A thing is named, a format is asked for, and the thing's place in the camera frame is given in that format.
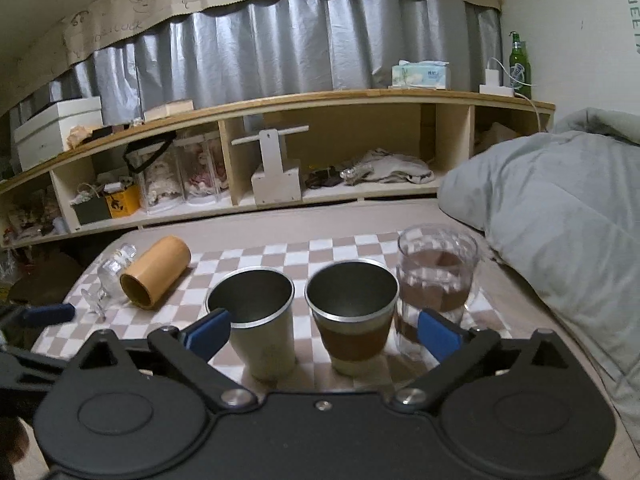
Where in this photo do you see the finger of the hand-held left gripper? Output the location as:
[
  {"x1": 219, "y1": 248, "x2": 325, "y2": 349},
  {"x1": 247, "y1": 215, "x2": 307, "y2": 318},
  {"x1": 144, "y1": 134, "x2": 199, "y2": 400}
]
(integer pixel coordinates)
[
  {"x1": 0, "y1": 351, "x2": 72, "y2": 393},
  {"x1": 0, "y1": 302, "x2": 76, "y2": 349}
]

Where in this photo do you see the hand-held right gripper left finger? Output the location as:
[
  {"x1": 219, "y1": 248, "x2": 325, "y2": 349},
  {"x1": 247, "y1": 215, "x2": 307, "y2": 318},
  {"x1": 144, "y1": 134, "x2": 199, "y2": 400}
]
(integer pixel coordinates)
[{"x1": 75, "y1": 307, "x2": 253, "y2": 411}]

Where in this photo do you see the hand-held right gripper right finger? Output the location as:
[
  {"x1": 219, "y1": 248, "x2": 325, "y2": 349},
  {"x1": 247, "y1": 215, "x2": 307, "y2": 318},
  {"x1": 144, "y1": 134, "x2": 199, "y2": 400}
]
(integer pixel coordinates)
[{"x1": 392, "y1": 309, "x2": 568, "y2": 411}]

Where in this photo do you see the bamboo cup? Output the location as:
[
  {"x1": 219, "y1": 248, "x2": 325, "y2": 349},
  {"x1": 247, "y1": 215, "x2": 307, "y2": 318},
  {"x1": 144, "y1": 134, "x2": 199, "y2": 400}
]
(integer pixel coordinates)
[{"x1": 119, "y1": 235, "x2": 193, "y2": 311}]

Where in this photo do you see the clear glass cup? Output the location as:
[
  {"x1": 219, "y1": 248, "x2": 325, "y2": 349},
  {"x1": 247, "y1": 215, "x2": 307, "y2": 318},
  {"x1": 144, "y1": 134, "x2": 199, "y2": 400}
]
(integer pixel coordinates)
[{"x1": 394, "y1": 224, "x2": 482, "y2": 357}]

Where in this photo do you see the plain steel cup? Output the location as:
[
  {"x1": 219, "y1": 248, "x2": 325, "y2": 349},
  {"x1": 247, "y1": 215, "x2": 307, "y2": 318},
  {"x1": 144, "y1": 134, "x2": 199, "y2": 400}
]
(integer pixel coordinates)
[{"x1": 205, "y1": 266, "x2": 296, "y2": 382}]

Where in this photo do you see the steel cup with brown sleeve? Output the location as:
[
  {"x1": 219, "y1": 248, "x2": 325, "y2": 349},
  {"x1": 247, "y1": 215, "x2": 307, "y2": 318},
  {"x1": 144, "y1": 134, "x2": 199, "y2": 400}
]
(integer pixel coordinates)
[{"x1": 304, "y1": 259, "x2": 400, "y2": 377}]

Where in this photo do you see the clear stemmed glass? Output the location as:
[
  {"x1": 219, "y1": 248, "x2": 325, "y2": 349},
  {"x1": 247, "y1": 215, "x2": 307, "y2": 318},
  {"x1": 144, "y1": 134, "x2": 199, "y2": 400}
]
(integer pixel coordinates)
[{"x1": 81, "y1": 242, "x2": 139, "y2": 322}]

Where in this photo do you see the dark green box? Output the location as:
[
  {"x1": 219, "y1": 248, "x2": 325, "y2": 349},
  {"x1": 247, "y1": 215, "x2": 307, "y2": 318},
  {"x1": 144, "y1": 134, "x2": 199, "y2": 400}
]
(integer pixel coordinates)
[{"x1": 69, "y1": 195, "x2": 112, "y2": 225}]

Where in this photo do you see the checkered table mat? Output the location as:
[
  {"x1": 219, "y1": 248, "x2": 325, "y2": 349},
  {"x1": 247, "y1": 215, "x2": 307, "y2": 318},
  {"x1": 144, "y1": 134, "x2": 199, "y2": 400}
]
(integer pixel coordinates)
[{"x1": 31, "y1": 229, "x2": 512, "y2": 392}]

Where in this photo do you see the yellow box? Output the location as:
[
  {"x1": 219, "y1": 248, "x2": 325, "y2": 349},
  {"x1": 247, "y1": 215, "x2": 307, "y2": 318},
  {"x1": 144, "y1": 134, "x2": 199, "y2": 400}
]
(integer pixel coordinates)
[{"x1": 105, "y1": 184, "x2": 142, "y2": 220}]

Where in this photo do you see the clear doll case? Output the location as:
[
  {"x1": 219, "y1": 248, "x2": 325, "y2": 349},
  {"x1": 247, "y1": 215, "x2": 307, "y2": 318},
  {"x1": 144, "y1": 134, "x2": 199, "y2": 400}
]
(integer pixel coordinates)
[
  {"x1": 177, "y1": 132, "x2": 231, "y2": 205},
  {"x1": 139, "y1": 141, "x2": 182, "y2": 209}
]

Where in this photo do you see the white wooden caddy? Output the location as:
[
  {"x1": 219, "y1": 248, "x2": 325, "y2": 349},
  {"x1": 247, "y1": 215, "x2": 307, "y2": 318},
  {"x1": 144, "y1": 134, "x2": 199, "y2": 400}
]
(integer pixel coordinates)
[{"x1": 230, "y1": 125, "x2": 310, "y2": 206}]

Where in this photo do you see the grey crumpled cloth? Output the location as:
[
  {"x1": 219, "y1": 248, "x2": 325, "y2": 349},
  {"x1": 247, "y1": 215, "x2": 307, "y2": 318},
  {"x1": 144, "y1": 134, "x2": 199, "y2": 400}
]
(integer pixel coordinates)
[{"x1": 349, "y1": 148, "x2": 435, "y2": 185}]

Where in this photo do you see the grey duvet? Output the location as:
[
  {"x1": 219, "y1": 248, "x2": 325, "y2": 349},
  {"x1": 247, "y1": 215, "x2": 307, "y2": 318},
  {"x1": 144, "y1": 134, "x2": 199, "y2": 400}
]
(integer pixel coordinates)
[{"x1": 436, "y1": 107, "x2": 640, "y2": 438}]

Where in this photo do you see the white storage box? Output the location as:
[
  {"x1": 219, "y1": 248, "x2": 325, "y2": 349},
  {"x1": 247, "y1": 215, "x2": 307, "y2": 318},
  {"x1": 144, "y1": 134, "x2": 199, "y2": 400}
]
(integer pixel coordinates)
[{"x1": 13, "y1": 95, "x2": 104, "y2": 172}]

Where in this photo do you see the beige cloth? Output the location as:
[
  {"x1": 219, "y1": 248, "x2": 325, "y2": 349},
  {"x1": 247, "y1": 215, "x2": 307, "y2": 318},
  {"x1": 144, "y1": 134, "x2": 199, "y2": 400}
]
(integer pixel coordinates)
[{"x1": 474, "y1": 122, "x2": 527, "y2": 155}]

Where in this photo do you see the wooden shelf unit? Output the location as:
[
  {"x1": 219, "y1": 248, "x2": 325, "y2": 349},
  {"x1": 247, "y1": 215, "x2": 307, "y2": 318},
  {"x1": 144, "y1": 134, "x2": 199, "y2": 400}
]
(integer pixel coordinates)
[{"x1": 0, "y1": 88, "x2": 557, "y2": 249}]

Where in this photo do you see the small wooden box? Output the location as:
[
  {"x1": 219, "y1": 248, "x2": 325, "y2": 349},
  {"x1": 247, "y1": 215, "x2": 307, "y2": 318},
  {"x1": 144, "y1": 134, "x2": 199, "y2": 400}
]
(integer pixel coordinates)
[{"x1": 143, "y1": 99, "x2": 195, "y2": 122}]

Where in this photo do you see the tissue box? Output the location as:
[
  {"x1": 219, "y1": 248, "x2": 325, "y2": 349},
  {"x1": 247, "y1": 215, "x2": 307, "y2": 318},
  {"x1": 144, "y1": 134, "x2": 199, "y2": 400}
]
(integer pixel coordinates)
[{"x1": 390, "y1": 61, "x2": 451, "y2": 90}]

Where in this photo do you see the green glass bottle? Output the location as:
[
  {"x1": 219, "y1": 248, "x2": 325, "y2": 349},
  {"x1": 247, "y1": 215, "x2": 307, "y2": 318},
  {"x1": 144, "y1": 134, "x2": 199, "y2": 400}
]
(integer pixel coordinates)
[{"x1": 508, "y1": 31, "x2": 533, "y2": 99}]

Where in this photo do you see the grey curtain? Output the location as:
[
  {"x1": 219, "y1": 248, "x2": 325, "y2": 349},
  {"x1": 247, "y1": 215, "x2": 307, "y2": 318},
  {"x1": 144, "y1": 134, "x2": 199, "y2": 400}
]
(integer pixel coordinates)
[{"x1": 9, "y1": 0, "x2": 504, "y2": 128}]

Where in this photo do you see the black bag handle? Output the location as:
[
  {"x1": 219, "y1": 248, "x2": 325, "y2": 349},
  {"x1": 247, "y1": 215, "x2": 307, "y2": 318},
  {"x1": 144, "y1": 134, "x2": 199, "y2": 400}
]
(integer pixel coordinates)
[{"x1": 123, "y1": 132, "x2": 177, "y2": 177}]

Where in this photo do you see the white cable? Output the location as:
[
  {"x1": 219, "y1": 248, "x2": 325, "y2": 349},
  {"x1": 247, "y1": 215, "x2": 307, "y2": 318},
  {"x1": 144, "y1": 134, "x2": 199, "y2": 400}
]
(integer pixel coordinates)
[{"x1": 514, "y1": 91, "x2": 547, "y2": 134}]

